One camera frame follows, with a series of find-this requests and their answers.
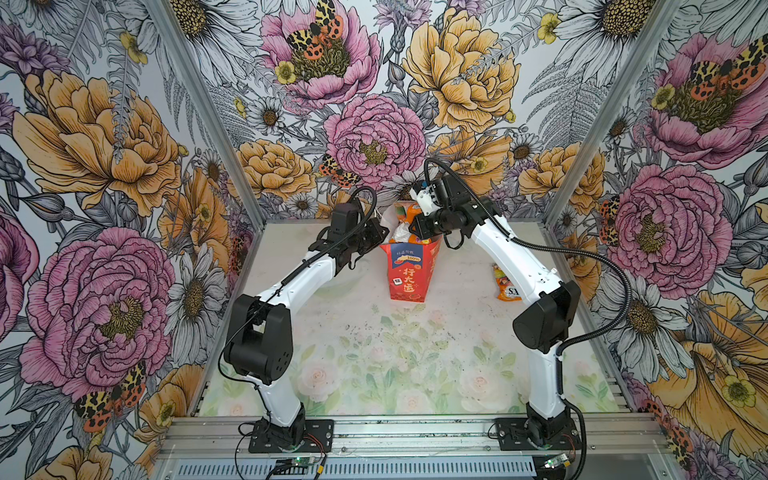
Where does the orange snack packet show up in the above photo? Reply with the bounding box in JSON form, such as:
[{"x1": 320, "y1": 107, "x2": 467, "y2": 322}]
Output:
[
  {"x1": 493, "y1": 264, "x2": 522, "y2": 302},
  {"x1": 389, "y1": 201, "x2": 431, "y2": 245}
]

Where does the red white paper bag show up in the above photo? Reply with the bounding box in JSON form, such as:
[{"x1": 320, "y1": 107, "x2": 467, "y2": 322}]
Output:
[{"x1": 380, "y1": 202, "x2": 442, "y2": 303}]

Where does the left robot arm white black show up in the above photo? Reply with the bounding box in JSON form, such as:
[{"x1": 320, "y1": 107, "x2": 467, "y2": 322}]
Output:
[{"x1": 220, "y1": 218, "x2": 389, "y2": 453}]

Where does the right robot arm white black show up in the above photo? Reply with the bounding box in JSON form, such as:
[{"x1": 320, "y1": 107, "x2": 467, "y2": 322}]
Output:
[{"x1": 409, "y1": 176, "x2": 581, "y2": 448}]

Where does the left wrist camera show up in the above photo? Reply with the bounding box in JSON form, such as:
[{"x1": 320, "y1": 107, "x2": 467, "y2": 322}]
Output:
[{"x1": 328, "y1": 202, "x2": 361, "y2": 242}]

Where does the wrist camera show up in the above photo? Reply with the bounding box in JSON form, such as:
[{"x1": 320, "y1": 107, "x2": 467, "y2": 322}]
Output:
[
  {"x1": 328, "y1": 202, "x2": 361, "y2": 242},
  {"x1": 412, "y1": 186, "x2": 440, "y2": 216}
]

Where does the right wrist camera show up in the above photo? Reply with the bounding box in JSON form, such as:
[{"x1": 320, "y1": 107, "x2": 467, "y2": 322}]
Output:
[{"x1": 412, "y1": 186, "x2": 440, "y2": 216}]

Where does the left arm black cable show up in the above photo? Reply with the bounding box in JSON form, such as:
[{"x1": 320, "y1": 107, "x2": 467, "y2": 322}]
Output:
[{"x1": 215, "y1": 185, "x2": 379, "y2": 385}]

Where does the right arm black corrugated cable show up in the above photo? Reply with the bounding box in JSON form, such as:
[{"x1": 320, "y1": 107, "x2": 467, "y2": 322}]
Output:
[{"x1": 422, "y1": 157, "x2": 632, "y2": 480}]

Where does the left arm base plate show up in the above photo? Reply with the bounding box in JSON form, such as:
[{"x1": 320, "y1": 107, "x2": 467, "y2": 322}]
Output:
[{"x1": 248, "y1": 419, "x2": 335, "y2": 454}]

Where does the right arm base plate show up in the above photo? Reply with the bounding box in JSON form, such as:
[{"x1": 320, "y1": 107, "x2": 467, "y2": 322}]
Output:
[{"x1": 491, "y1": 417, "x2": 582, "y2": 451}]

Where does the aluminium front rail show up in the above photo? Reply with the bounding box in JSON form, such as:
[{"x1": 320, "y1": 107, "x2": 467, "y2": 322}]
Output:
[{"x1": 157, "y1": 412, "x2": 670, "y2": 460}]

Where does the white vented cable duct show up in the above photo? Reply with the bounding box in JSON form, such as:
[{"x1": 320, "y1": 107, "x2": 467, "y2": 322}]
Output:
[{"x1": 165, "y1": 456, "x2": 536, "y2": 479}]

